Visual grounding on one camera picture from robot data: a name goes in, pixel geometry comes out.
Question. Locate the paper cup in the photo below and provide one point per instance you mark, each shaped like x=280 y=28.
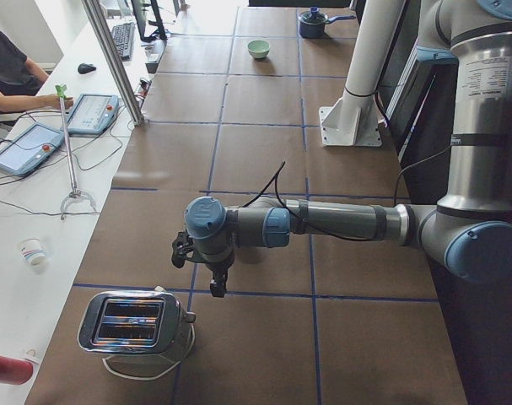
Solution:
x=32 y=251

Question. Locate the near teach pendant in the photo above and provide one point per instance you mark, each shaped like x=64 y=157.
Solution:
x=30 y=149

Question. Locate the aluminium frame post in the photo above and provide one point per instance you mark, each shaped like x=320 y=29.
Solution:
x=102 y=32

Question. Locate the green bowl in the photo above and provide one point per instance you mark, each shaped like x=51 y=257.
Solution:
x=258 y=49

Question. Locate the seated person black shirt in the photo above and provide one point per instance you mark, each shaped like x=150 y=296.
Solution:
x=20 y=81

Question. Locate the black monitor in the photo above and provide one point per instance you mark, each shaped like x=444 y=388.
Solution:
x=150 y=25

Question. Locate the metal grabber reacher tool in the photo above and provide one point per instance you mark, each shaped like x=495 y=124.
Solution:
x=75 y=195

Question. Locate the black computer mouse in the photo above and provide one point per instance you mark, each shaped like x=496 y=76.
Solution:
x=85 y=68

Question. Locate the teach pendant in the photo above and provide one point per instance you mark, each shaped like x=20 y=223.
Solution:
x=30 y=149
x=92 y=114

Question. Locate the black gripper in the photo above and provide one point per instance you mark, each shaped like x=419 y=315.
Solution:
x=217 y=267

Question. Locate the chrome toaster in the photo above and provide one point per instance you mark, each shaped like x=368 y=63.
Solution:
x=137 y=325

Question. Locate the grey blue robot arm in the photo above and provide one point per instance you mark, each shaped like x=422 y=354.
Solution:
x=467 y=230

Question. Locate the blue saucepan with lid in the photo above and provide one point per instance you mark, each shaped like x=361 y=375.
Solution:
x=312 y=23

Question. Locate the far teach pendant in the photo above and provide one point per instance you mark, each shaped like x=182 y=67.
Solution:
x=92 y=114

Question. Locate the white pedestal column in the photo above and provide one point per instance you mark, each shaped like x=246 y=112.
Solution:
x=376 y=32

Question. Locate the black keyboard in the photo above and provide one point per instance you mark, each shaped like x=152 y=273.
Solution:
x=122 y=36

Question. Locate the red cylinder bottle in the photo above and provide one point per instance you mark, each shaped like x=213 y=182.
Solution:
x=15 y=371

